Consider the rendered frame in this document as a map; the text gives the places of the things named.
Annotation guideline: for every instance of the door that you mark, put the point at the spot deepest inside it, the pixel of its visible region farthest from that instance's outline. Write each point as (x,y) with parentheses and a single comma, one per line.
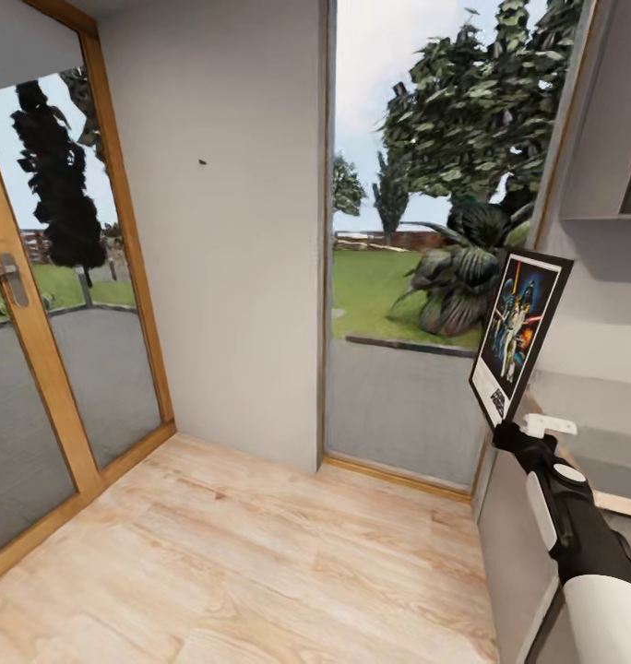
(83,390)

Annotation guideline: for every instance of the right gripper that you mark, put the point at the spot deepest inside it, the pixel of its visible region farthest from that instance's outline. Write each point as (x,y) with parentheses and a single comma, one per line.
(512,439)

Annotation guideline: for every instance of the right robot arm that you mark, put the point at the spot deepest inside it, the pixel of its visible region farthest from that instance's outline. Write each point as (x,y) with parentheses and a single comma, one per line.
(594,562)

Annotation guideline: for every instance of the poster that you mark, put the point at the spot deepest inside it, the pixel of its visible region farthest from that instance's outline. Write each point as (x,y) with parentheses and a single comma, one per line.
(528,292)

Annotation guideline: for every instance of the cabinet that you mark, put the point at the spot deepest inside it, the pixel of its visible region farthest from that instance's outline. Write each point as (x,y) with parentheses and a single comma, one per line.
(599,185)

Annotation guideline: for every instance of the dishwasher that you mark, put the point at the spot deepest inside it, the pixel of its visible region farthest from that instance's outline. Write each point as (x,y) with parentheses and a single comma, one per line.
(555,641)

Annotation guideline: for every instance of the fixed window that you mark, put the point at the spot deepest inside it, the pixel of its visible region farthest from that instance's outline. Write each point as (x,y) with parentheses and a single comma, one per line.
(445,120)

